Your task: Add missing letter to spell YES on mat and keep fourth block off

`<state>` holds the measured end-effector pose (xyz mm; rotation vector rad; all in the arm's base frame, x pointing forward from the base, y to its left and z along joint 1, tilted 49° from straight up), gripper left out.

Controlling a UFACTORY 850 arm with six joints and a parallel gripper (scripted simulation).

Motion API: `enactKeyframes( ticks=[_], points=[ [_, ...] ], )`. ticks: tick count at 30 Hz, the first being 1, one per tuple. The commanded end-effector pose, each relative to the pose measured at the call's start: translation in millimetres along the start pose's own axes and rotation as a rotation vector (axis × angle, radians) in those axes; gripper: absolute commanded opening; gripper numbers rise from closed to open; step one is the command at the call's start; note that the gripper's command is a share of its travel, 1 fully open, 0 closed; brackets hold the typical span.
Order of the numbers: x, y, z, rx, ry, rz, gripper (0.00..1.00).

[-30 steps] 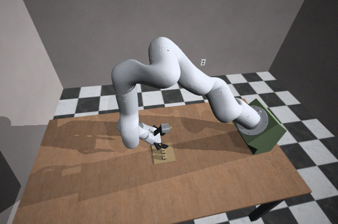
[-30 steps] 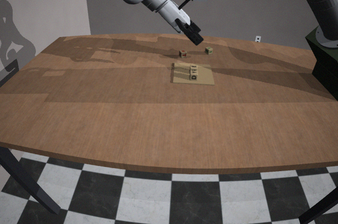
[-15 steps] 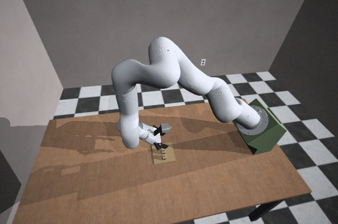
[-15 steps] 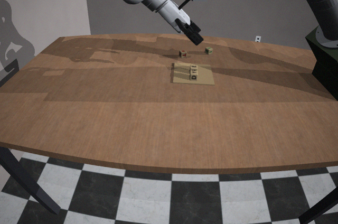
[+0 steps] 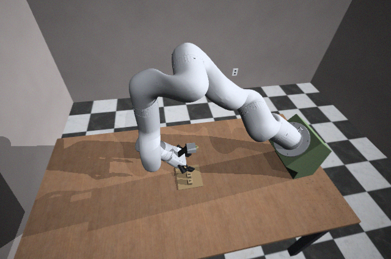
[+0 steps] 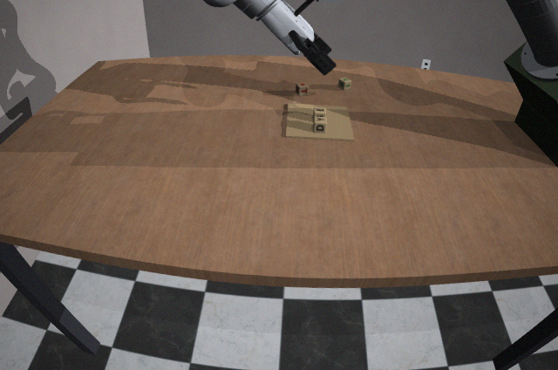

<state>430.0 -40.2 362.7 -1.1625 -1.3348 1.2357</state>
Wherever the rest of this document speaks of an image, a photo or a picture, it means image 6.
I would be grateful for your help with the beige flat mat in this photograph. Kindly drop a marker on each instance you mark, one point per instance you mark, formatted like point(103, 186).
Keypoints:
point(300, 123)

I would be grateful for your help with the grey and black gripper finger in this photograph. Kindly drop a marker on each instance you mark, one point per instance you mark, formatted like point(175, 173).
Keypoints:
point(322, 46)
point(322, 62)

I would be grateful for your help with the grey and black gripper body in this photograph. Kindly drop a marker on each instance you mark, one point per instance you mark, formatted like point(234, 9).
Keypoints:
point(280, 19)

